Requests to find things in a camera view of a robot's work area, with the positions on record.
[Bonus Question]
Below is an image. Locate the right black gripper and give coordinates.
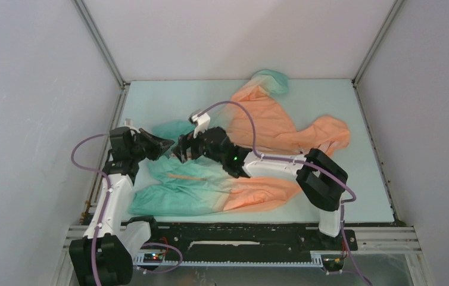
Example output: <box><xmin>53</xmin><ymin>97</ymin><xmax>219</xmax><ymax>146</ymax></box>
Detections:
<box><xmin>172</xmin><ymin>123</ymin><xmax>226</xmax><ymax>165</ymax></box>

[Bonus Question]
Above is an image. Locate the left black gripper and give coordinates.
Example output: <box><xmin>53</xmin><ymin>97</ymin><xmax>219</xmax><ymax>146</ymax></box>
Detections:
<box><xmin>130</xmin><ymin>129</ymin><xmax>174</xmax><ymax>162</ymax></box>

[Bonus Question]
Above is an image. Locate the teal and orange gradient jacket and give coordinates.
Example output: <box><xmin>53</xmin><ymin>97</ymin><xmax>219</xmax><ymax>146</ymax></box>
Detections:
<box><xmin>127</xmin><ymin>69</ymin><xmax>350</xmax><ymax>216</ymax></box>

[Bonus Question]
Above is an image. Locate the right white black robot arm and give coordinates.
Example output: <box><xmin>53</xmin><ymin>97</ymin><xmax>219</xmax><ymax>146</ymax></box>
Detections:
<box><xmin>172</xmin><ymin>127</ymin><xmax>348</xmax><ymax>249</ymax></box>

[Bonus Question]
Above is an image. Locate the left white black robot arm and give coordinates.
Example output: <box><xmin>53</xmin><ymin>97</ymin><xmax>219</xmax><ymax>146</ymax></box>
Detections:
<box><xmin>69</xmin><ymin>126</ymin><xmax>174</xmax><ymax>285</ymax></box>

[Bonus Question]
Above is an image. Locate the light foam table mat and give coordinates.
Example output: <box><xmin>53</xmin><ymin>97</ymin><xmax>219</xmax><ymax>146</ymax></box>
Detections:
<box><xmin>94</xmin><ymin>79</ymin><xmax>397</xmax><ymax>224</ymax></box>

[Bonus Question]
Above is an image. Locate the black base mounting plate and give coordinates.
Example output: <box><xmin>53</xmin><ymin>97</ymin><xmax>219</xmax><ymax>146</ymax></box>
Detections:
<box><xmin>150</xmin><ymin>222</ymin><xmax>358</xmax><ymax>265</ymax></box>

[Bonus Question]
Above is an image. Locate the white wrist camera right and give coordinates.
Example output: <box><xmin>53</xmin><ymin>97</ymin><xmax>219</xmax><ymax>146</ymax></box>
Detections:
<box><xmin>189</xmin><ymin>111</ymin><xmax>211</xmax><ymax>138</ymax></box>

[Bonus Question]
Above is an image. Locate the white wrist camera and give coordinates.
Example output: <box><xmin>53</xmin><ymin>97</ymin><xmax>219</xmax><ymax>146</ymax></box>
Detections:
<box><xmin>123</xmin><ymin>118</ymin><xmax>139</xmax><ymax>133</ymax></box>
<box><xmin>189</xmin><ymin>111</ymin><xmax>211</xmax><ymax>138</ymax></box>

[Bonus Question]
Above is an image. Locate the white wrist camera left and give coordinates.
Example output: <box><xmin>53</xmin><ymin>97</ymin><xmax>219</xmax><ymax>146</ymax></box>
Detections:
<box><xmin>123</xmin><ymin>118</ymin><xmax>139</xmax><ymax>133</ymax></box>

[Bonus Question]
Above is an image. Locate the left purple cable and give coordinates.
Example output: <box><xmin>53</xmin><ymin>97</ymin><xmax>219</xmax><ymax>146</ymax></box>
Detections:
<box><xmin>70</xmin><ymin>133</ymin><xmax>184</xmax><ymax>286</ymax></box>

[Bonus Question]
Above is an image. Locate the aluminium frame rail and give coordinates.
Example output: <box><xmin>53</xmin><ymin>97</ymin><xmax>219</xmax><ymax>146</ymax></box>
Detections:
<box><xmin>51</xmin><ymin>225</ymin><xmax>434</xmax><ymax>286</ymax></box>

